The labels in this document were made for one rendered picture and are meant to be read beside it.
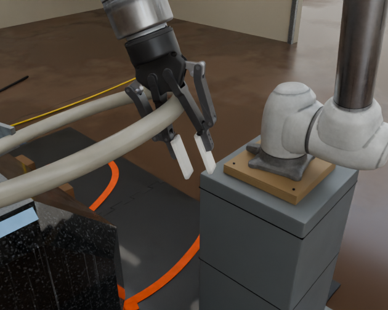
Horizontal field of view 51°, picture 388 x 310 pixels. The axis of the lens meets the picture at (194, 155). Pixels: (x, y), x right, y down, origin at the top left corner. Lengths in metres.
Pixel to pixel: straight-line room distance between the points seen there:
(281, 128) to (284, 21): 4.63
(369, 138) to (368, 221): 1.48
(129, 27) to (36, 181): 0.24
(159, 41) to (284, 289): 1.03
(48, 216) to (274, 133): 0.71
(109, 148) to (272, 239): 0.89
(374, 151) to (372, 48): 0.28
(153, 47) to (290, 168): 0.85
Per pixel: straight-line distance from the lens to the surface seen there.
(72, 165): 0.52
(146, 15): 0.59
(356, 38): 1.07
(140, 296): 2.04
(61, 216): 1.29
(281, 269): 1.40
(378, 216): 2.69
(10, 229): 1.21
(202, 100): 0.62
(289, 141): 1.28
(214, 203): 1.42
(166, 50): 0.60
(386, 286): 2.29
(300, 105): 1.25
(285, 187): 1.30
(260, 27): 6.06
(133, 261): 2.20
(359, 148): 1.20
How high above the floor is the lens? 1.58
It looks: 31 degrees down
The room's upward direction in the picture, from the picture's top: straight up
